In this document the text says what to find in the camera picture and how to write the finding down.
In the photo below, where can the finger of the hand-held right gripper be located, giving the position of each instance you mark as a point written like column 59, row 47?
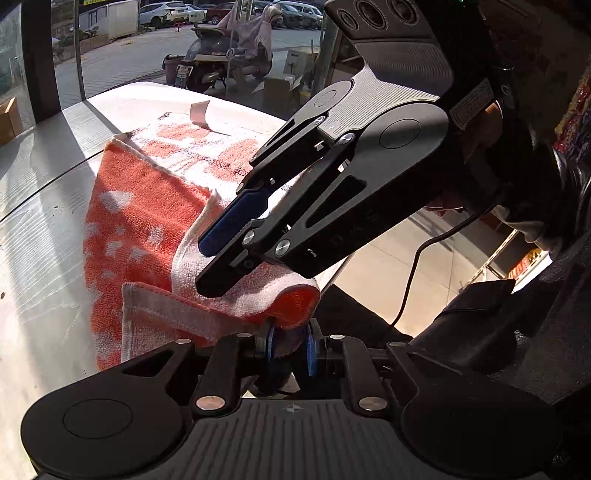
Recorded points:
column 295, row 230
column 231, row 221

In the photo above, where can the dark grey car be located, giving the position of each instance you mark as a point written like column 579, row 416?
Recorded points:
column 295, row 14

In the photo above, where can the orange and white towel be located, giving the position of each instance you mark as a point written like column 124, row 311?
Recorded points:
column 138, row 221

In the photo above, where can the white car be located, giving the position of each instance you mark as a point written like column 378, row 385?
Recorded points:
column 159, row 13

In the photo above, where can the brown cardboard box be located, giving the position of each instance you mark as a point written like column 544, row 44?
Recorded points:
column 281, row 97
column 10, row 121

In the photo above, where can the parked scooter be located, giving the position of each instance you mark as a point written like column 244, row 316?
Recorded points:
column 203, row 50

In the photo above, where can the dark bin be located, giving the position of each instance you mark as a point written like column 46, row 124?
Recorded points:
column 171, row 69

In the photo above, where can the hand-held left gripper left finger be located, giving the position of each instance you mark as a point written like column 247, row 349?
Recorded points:
column 272, row 344

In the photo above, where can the white kiosk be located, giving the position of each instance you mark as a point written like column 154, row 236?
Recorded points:
column 111, row 21

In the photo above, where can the white carton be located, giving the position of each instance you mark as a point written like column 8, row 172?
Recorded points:
column 299, row 63

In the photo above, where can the shop shelf with goods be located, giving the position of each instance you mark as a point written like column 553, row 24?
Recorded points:
column 517, row 263

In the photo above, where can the pink scooter cover cloth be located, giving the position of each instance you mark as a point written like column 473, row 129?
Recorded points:
column 251, row 32

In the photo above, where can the red car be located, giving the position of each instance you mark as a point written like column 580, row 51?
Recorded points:
column 220, row 11

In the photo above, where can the hanging colourful packets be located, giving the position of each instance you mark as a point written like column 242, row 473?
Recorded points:
column 575, row 115

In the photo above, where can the pink paper tag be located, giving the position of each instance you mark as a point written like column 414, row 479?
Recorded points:
column 199, row 114

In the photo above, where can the dark window pillar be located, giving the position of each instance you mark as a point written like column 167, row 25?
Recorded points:
column 41, row 60

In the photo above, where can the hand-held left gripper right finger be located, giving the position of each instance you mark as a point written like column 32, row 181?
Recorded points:
column 312, row 353

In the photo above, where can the metal pole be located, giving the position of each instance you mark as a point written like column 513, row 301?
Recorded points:
column 79, row 50

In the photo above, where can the person's right hand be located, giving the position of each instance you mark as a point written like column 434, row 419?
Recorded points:
column 482, row 129

